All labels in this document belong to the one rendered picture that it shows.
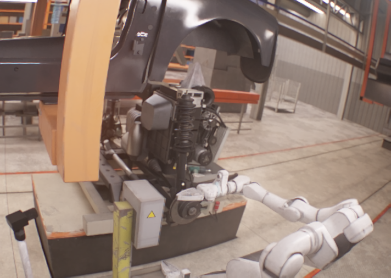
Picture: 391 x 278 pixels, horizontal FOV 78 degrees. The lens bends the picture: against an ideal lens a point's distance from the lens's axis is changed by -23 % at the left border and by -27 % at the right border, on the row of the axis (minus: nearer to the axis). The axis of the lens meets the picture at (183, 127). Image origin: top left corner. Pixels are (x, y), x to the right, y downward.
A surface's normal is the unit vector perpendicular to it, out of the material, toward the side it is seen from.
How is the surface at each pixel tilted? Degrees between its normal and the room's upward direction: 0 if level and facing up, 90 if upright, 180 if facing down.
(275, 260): 71
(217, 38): 90
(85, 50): 90
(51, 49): 76
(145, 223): 90
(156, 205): 90
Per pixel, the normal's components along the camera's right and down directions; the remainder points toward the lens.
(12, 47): 0.55, 0.03
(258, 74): -0.84, 0.04
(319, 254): -0.72, 0.22
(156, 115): 0.20, 0.30
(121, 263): 0.54, 0.32
